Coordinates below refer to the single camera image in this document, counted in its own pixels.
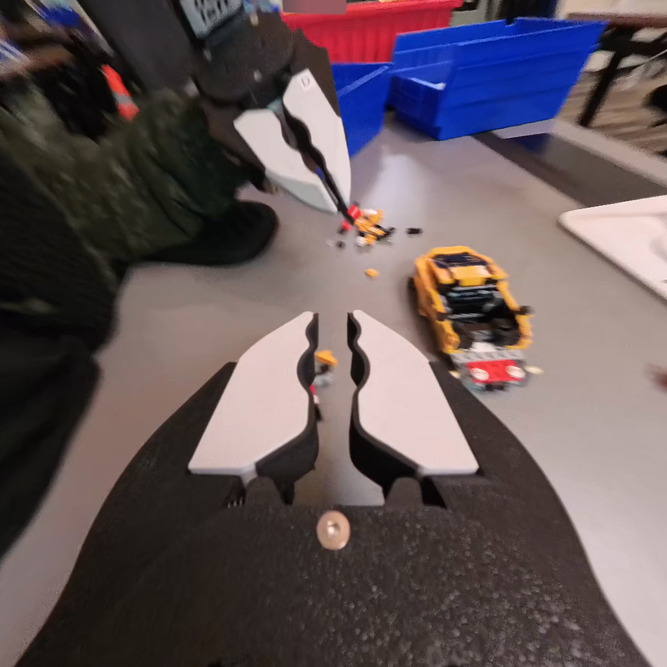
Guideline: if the yellow lego car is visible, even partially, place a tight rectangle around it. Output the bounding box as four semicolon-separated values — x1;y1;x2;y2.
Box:
408;246;543;393

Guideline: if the orange traffic cone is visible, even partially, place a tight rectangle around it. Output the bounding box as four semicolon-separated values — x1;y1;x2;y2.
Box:
101;64;140;122

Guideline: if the white book stand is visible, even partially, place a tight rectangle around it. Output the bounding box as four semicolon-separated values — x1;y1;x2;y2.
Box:
559;194;667;303

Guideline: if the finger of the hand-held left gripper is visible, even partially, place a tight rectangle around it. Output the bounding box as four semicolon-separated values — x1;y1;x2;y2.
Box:
281;70;352;209
233;108;339;215

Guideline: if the black office chair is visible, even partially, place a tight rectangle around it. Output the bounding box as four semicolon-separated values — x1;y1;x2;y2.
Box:
86;0;193;89

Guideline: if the black table leg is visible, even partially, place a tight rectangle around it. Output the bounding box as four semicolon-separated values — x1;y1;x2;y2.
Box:
577;26;632;127

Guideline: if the red storage bin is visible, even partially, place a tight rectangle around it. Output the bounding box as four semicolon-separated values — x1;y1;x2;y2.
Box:
281;0;462;63

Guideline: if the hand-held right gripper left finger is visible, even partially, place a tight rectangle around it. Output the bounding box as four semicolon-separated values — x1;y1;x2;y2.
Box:
188;312;321;505

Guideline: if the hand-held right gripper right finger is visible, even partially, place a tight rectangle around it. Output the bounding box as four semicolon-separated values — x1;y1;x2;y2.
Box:
346;310;480;505

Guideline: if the red grey lego subassembly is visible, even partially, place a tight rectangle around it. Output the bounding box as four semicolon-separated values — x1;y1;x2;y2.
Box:
310;350;339;419

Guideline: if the orange black lego piece pile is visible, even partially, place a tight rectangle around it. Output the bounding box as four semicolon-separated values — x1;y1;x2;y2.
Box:
326;202;397;250

